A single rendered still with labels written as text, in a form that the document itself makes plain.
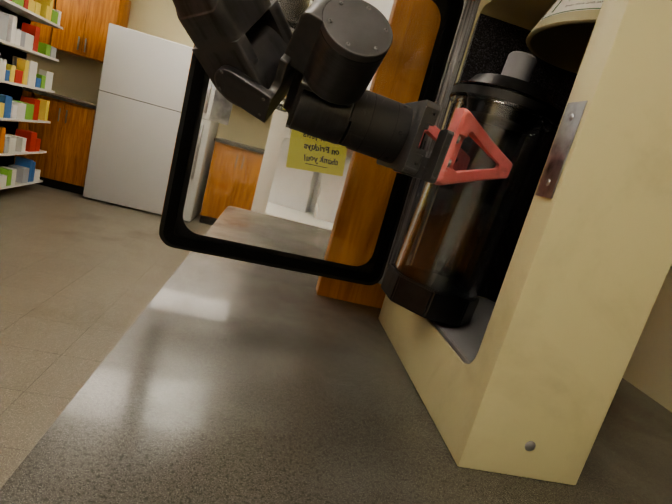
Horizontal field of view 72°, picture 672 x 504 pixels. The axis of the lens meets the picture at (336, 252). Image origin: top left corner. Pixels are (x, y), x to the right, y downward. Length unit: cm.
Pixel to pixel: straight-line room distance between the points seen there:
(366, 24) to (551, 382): 31
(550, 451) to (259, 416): 24
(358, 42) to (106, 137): 518
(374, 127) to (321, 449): 28
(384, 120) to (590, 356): 26
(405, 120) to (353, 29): 10
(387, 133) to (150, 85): 500
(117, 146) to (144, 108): 49
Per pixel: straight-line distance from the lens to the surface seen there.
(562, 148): 38
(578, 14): 49
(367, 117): 43
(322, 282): 71
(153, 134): 536
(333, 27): 38
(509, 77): 48
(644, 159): 40
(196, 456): 35
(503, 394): 40
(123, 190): 549
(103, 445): 35
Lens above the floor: 116
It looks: 12 degrees down
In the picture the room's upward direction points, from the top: 15 degrees clockwise
